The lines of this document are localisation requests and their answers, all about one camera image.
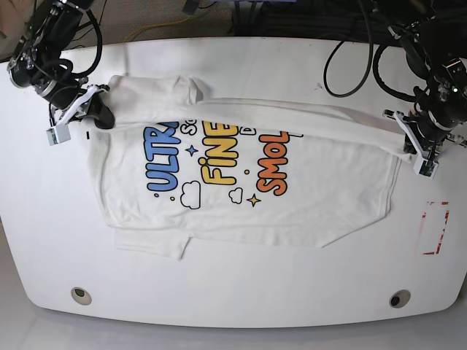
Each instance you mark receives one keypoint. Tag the red tape rectangle marking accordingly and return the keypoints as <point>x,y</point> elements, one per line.
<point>433,227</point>

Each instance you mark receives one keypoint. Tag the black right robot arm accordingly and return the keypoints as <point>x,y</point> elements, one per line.
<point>37,62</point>

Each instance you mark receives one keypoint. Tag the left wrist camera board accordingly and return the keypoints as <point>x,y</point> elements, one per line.
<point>425,167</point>

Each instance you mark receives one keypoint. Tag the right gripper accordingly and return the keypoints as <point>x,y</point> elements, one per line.
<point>63,97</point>

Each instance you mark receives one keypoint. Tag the table grommet hole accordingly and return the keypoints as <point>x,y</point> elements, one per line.
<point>81,296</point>
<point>400,298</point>

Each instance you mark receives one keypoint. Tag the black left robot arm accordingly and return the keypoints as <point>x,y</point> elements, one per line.
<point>435,49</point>

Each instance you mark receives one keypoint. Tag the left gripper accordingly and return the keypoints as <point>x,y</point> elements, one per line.
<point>426,133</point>

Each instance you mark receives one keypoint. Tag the right table grommet hole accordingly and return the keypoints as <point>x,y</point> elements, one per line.
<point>400,298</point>

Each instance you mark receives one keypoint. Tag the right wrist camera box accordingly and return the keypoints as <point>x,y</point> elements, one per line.
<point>58,134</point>

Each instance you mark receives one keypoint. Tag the left table grommet hole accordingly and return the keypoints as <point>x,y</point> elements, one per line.
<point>81,296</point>

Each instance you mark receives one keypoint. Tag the white printed T-shirt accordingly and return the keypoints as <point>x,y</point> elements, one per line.
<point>177,166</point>

